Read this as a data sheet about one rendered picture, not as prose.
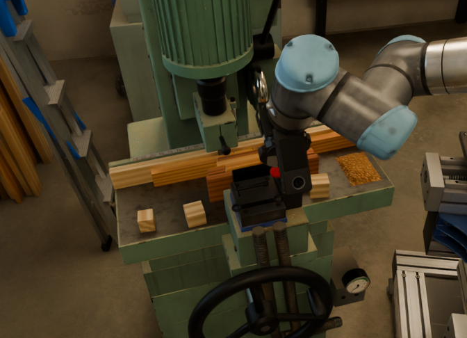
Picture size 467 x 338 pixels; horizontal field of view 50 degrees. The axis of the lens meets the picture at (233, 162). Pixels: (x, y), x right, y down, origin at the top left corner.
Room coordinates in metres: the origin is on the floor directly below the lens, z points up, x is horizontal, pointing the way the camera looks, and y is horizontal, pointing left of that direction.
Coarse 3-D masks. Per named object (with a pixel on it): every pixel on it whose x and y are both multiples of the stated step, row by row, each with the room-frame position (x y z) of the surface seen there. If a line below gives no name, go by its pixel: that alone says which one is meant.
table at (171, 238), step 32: (320, 160) 0.87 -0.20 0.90; (128, 192) 0.82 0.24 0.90; (160, 192) 0.81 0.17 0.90; (192, 192) 0.80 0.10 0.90; (352, 192) 0.75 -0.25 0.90; (384, 192) 0.75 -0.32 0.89; (128, 224) 0.72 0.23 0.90; (160, 224) 0.71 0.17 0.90; (224, 224) 0.70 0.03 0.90; (128, 256) 0.66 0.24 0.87; (160, 256) 0.67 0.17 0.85
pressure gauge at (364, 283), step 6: (354, 270) 0.70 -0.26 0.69; (360, 270) 0.70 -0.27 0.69; (348, 276) 0.69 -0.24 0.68; (354, 276) 0.69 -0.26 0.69; (360, 276) 0.68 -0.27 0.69; (366, 276) 0.69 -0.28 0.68; (348, 282) 0.68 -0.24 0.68; (354, 282) 0.68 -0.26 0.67; (360, 282) 0.68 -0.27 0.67; (366, 282) 0.68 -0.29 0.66; (348, 288) 0.68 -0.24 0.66; (354, 288) 0.68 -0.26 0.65; (360, 288) 0.68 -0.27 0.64; (366, 288) 0.68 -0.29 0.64
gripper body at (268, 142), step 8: (264, 104) 0.69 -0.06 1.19; (256, 112) 0.70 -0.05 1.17; (264, 112) 0.68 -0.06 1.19; (256, 120) 0.71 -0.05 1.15; (264, 120) 0.66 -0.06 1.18; (272, 120) 0.61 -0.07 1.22; (264, 128) 0.65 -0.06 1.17; (272, 128) 0.65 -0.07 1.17; (280, 128) 0.60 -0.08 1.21; (304, 128) 0.60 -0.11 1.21; (264, 136) 0.67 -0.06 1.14; (272, 136) 0.64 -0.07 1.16; (304, 136) 0.64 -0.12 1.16; (272, 144) 0.63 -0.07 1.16; (272, 152) 0.64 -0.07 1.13
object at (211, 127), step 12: (192, 96) 0.94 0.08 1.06; (228, 108) 0.87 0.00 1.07; (204, 120) 0.83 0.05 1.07; (216, 120) 0.83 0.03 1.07; (228, 120) 0.82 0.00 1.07; (204, 132) 0.81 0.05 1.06; (216, 132) 0.81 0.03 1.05; (228, 132) 0.82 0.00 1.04; (204, 144) 0.82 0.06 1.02; (216, 144) 0.81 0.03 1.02; (228, 144) 0.82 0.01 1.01
